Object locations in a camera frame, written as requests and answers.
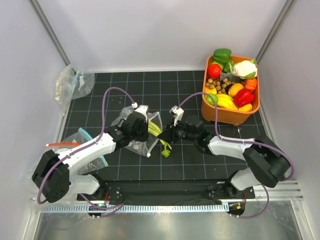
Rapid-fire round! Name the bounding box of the yellow orange mango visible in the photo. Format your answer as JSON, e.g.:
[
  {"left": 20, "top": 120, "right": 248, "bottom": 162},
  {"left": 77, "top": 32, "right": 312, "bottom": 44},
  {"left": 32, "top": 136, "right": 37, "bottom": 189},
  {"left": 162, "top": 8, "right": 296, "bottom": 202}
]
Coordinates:
[{"left": 228, "top": 83, "right": 244, "bottom": 98}]

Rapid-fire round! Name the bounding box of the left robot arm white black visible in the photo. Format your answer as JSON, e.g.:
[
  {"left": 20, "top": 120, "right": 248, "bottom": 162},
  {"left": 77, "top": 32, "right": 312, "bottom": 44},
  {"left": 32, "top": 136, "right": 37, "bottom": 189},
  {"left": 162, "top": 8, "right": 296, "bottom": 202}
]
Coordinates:
[{"left": 31, "top": 105, "right": 149, "bottom": 205}]

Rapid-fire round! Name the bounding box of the red bell pepper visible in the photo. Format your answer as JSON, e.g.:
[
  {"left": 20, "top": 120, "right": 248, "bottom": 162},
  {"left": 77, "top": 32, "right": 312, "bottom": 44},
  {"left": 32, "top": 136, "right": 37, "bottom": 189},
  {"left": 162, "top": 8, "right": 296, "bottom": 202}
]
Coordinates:
[{"left": 233, "top": 88, "right": 255, "bottom": 108}]

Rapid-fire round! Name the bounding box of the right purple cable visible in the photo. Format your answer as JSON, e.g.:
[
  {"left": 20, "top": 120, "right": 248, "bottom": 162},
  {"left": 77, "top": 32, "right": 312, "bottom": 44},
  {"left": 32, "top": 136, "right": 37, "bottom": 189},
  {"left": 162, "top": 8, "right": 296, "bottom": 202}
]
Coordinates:
[{"left": 177, "top": 91, "right": 296, "bottom": 220}]

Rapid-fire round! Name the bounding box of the red tomato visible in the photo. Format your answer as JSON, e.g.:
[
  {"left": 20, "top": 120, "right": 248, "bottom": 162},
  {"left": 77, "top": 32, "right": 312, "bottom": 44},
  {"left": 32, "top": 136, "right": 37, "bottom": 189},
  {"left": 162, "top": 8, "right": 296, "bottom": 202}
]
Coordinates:
[{"left": 207, "top": 63, "right": 222, "bottom": 79}]

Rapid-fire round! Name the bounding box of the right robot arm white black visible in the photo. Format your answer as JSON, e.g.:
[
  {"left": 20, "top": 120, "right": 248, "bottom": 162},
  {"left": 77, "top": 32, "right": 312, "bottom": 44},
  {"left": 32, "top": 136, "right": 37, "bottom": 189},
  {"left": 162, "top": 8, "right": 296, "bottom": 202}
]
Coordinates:
[{"left": 158, "top": 115, "right": 291, "bottom": 198}]

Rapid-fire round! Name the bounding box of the white cauliflower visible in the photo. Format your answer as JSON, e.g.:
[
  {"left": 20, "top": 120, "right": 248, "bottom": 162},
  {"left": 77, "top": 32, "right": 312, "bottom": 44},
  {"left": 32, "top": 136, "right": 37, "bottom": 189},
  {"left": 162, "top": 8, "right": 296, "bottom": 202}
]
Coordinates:
[{"left": 232, "top": 59, "right": 258, "bottom": 79}]

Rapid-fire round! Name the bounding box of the clear polka dot zip bag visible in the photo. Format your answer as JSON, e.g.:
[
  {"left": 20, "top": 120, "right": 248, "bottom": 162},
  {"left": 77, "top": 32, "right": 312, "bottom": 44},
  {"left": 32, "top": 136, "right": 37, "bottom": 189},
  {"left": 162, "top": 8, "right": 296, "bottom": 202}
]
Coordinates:
[{"left": 111, "top": 105, "right": 163, "bottom": 158}]

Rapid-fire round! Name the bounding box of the yellow banana bunch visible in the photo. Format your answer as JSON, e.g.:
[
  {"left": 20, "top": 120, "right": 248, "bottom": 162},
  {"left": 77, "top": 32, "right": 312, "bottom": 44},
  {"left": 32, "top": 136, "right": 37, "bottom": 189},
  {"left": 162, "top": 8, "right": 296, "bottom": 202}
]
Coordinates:
[{"left": 216, "top": 93, "right": 238, "bottom": 111}]

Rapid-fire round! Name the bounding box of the aluminium extrusion bar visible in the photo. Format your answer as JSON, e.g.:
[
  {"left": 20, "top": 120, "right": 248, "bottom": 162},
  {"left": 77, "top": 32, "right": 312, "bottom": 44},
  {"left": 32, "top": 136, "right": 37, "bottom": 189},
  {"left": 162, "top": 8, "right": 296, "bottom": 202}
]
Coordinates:
[{"left": 253, "top": 180, "right": 304, "bottom": 201}]

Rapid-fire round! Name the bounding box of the small orange pumpkin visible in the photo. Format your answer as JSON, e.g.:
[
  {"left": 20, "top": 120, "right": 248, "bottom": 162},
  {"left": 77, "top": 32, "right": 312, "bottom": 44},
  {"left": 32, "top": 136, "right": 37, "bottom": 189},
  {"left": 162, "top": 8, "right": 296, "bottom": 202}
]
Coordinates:
[{"left": 244, "top": 78, "right": 258, "bottom": 92}]

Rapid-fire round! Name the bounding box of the clear bag orange zipper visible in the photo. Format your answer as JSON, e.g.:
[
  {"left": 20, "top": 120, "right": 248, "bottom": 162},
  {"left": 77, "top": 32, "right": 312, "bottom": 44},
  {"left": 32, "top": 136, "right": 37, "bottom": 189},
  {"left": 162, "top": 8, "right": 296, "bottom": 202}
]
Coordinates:
[{"left": 22, "top": 131, "right": 87, "bottom": 212}]

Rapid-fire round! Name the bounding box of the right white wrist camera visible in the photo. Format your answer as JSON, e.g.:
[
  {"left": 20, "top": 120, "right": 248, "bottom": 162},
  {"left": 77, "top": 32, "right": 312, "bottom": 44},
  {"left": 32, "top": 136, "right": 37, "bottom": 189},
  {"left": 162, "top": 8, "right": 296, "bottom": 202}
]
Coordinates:
[{"left": 169, "top": 106, "right": 184, "bottom": 126}]

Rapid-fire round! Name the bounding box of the slotted cable duct rail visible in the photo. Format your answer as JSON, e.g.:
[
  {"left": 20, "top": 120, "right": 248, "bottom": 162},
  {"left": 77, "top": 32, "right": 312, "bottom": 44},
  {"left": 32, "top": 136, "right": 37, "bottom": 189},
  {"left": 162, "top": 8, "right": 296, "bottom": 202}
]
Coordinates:
[{"left": 42, "top": 202, "right": 229, "bottom": 214}]

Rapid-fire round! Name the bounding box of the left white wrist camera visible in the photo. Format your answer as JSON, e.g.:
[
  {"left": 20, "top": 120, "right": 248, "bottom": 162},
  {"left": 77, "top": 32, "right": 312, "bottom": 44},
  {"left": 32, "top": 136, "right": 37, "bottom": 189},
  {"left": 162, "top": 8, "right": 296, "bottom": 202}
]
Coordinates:
[{"left": 131, "top": 102, "right": 149, "bottom": 120}]

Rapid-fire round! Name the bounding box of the yellow lemon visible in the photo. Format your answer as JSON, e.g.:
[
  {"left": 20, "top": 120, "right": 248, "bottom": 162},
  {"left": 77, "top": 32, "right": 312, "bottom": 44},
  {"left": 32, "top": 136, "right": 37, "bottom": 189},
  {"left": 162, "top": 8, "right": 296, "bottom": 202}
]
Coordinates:
[{"left": 238, "top": 103, "right": 253, "bottom": 113}]

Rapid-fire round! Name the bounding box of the clear bag blue zipper back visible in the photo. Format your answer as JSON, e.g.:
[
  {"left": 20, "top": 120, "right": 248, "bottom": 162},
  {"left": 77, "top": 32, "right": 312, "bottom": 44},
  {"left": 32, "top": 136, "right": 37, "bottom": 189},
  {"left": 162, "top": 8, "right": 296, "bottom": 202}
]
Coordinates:
[{"left": 54, "top": 64, "right": 95, "bottom": 109}]

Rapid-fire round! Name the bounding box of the orange plastic bin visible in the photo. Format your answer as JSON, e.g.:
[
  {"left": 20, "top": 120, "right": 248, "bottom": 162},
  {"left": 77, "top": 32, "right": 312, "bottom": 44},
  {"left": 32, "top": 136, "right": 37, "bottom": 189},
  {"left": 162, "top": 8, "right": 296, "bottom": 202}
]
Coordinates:
[{"left": 201, "top": 55, "right": 261, "bottom": 126}]

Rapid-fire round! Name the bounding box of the green lime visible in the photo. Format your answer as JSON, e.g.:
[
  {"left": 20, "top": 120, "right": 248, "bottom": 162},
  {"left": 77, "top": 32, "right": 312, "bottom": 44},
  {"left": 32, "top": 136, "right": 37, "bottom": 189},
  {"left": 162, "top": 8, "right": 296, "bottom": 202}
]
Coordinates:
[{"left": 204, "top": 93, "right": 219, "bottom": 106}]

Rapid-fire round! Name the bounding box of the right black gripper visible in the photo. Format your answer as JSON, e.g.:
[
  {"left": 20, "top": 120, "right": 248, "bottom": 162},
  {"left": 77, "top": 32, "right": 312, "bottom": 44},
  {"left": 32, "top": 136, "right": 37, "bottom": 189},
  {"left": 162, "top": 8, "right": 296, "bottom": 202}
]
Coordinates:
[{"left": 157, "top": 117, "right": 197, "bottom": 144}]

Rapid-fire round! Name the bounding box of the green celery stalk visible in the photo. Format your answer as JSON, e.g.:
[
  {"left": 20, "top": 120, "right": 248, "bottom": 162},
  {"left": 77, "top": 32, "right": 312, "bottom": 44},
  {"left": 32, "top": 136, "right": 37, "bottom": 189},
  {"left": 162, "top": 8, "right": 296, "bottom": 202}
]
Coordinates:
[{"left": 148, "top": 120, "right": 172, "bottom": 158}]

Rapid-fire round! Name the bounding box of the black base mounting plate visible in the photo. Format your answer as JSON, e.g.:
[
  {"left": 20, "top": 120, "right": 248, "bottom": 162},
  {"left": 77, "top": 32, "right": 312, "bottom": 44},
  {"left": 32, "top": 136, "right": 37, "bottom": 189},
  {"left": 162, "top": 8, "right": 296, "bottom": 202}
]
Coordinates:
[{"left": 85, "top": 179, "right": 255, "bottom": 206}]

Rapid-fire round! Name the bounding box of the green bell pepper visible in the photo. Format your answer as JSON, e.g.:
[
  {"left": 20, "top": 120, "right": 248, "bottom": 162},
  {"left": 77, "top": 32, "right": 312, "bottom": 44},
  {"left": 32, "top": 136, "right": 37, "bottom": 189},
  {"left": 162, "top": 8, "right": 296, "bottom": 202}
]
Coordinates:
[{"left": 213, "top": 48, "right": 232, "bottom": 65}]

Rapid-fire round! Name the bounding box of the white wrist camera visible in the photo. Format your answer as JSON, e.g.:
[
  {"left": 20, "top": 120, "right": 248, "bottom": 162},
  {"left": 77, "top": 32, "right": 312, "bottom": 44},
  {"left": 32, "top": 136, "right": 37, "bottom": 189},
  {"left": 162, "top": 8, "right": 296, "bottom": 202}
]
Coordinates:
[
  {"left": 131, "top": 102, "right": 149, "bottom": 120},
  {"left": 169, "top": 106, "right": 184, "bottom": 126}
]

